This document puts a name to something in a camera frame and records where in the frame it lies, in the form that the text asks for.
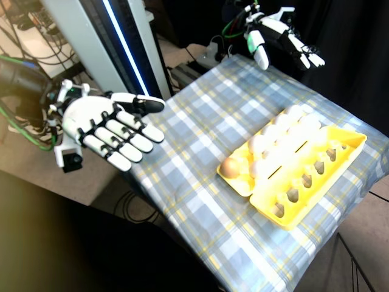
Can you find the yellow egg carton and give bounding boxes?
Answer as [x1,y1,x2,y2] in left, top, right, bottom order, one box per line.
[216,106,368,231]

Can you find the black wrist camera white bracket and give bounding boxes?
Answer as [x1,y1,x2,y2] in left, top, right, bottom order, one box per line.
[272,6,297,26]
[53,138,84,174]

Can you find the black coiled floor cable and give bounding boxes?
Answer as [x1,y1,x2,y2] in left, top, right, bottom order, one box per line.
[114,190,160,226]

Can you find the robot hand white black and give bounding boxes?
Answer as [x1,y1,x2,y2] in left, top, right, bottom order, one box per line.
[61,92,167,172]
[244,12,326,72]

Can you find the yellow brown egg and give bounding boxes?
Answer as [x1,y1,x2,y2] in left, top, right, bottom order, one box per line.
[220,158,241,178]

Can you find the blue grey plaid cloth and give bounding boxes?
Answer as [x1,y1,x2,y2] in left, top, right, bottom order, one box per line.
[129,55,389,292]

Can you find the black cable bundle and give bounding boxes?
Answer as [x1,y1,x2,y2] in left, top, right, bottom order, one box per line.
[0,0,80,72]

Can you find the white clamp device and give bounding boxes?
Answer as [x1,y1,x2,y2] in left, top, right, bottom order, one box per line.
[199,35,235,67]

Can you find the black stand legs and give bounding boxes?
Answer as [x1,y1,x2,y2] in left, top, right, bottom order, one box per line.
[336,232,376,292]

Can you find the grey column with blue light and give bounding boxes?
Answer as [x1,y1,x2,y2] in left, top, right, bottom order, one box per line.
[40,0,174,100]

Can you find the green cable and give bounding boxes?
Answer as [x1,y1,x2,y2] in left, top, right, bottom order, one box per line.
[0,103,58,152]
[222,18,249,40]

